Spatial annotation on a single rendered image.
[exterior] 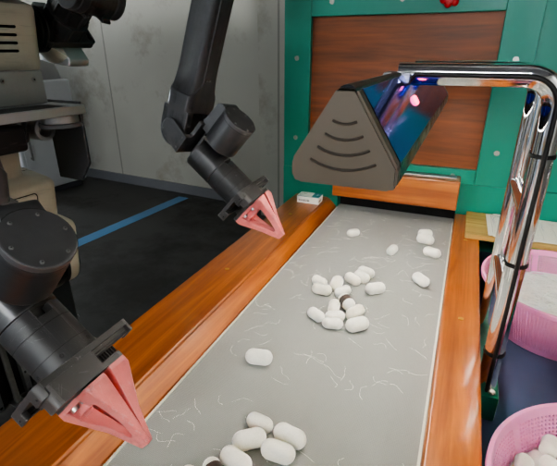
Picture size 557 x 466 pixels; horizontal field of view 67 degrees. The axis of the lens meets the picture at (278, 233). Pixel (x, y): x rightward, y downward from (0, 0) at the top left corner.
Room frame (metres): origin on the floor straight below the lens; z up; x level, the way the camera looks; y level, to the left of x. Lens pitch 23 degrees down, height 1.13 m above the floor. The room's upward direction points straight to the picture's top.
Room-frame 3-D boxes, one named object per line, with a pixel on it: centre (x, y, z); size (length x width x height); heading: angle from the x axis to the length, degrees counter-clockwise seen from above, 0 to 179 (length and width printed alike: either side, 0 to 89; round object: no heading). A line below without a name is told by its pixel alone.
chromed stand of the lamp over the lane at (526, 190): (0.55, -0.24, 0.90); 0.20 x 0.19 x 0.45; 157
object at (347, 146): (0.59, -0.17, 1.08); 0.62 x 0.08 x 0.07; 157
